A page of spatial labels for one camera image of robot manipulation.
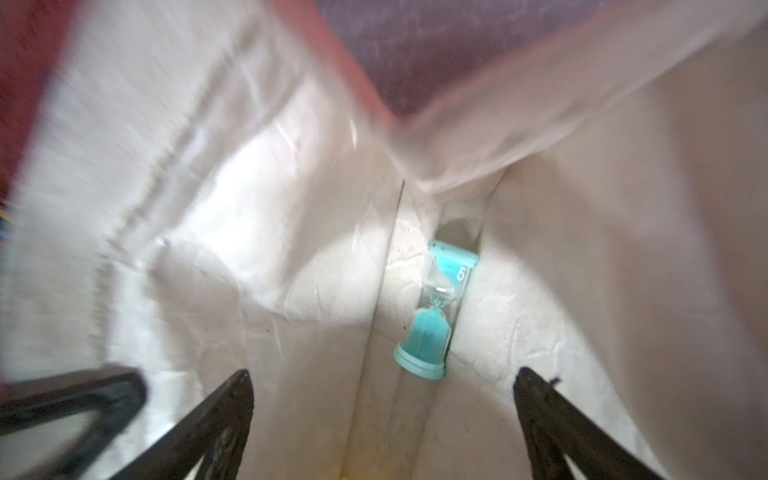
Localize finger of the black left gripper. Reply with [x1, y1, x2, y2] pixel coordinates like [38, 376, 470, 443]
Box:
[1, 365, 148, 479]

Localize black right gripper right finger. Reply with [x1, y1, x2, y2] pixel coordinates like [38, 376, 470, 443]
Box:
[513, 367, 660, 479]

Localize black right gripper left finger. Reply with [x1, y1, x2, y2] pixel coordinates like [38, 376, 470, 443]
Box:
[113, 369, 254, 479]

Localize teal hourglass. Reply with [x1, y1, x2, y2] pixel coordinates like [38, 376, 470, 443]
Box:
[393, 240, 478, 381]

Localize cream canvas bag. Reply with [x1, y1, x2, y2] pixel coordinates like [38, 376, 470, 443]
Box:
[1, 1, 767, 479]

